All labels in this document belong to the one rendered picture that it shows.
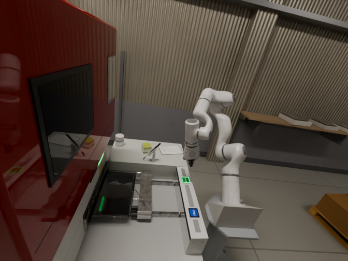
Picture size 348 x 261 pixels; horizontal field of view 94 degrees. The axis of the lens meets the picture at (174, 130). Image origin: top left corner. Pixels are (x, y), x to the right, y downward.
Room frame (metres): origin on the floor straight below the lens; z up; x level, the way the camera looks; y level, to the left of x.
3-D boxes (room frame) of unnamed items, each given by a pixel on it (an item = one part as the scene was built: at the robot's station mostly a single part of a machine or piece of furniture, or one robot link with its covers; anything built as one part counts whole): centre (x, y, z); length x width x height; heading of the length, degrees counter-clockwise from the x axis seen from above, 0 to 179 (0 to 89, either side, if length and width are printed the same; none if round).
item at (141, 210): (0.65, 0.07, 0.89); 0.08 x 0.03 x 0.03; 102
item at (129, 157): (1.17, 0.17, 0.89); 0.62 x 0.35 x 0.14; 102
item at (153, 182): (0.93, 0.16, 0.84); 0.50 x 0.02 x 0.03; 102
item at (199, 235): (0.78, -0.18, 0.89); 0.55 x 0.09 x 0.14; 12
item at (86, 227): (0.71, 0.39, 0.89); 0.44 x 0.02 x 0.10; 12
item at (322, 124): (2.72, -2.46, 1.15); 0.34 x 0.33 x 0.09; 98
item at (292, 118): (2.65, -1.91, 1.15); 0.39 x 0.37 x 0.10; 98
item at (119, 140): (1.17, 0.44, 1.01); 0.07 x 0.07 x 0.10
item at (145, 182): (0.81, 0.11, 0.87); 0.36 x 0.08 x 0.03; 12
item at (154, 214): (0.67, 0.10, 0.84); 0.50 x 0.02 x 0.03; 102
